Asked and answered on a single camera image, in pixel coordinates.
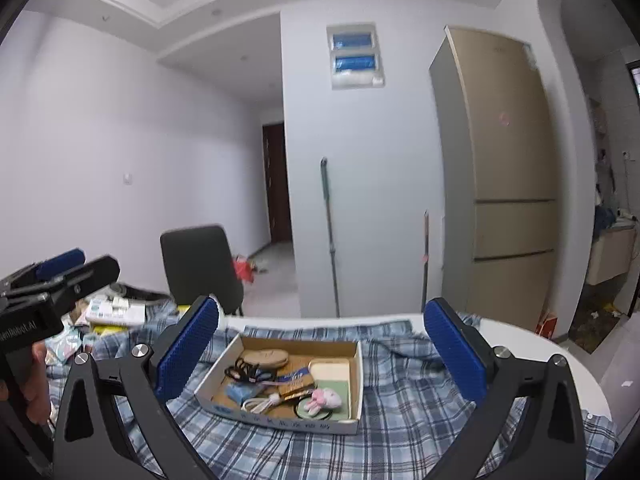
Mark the pink bunny plush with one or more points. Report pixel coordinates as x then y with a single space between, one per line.
324 400

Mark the dark wooden door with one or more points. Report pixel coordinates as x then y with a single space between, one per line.
277 185

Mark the person's left hand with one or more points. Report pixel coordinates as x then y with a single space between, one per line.
41 385

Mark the wall electrical panel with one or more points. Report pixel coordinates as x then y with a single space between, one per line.
356 56

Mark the pile of boxes and packets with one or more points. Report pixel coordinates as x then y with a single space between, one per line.
112 310

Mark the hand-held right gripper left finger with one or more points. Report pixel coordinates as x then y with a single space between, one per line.
187 350

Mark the blue plaid cloth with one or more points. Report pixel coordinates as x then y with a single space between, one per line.
410 400

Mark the beige refrigerator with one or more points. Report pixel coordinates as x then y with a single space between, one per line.
505 185

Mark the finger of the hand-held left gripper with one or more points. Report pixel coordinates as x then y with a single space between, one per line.
60 261
92 275

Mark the round beige slotted pad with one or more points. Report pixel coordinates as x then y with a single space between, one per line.
265 357

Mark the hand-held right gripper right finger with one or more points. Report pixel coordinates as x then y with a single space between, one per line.
457 355

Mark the blue soft packet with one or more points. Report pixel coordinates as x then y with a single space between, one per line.
242 391

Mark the green snap pouch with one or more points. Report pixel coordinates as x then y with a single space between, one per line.
345 390

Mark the red cardboard box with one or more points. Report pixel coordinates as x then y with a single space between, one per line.
547 324

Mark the beige phone case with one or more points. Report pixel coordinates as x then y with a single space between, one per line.
330 369

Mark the black chair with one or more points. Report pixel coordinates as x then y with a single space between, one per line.
200 265

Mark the gold and blue tissue packet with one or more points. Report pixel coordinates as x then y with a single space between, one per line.
295 384

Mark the beige side cabinet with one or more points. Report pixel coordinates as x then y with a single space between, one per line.
610 255

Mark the red bag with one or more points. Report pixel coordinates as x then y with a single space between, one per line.
244 269

